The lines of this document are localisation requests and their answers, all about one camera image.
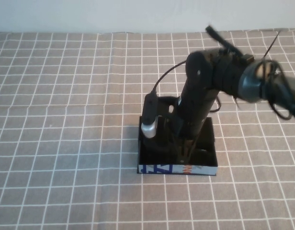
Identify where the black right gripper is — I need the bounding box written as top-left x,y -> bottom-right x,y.
175,87 -> 218,165

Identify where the black printed glasses case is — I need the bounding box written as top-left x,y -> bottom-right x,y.
136,115 -> 219,178

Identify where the grey white-grid tablecloth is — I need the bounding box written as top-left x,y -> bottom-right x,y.
0,30 -> 295,230

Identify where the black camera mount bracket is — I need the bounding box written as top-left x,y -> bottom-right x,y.
156,95 -> 182,137

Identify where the black silver-tipped wrist camera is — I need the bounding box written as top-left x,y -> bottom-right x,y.
140,92 -> 159,139

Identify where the black camera cable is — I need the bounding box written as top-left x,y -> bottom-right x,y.
152,60 -> 188,94

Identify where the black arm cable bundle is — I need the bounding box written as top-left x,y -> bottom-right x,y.
255,59 -> 295,122

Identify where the black cable plug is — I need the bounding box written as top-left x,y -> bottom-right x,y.
205,24 -> 243,56

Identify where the thin black cable tie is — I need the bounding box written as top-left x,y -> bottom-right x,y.
263,29 -> 282,59

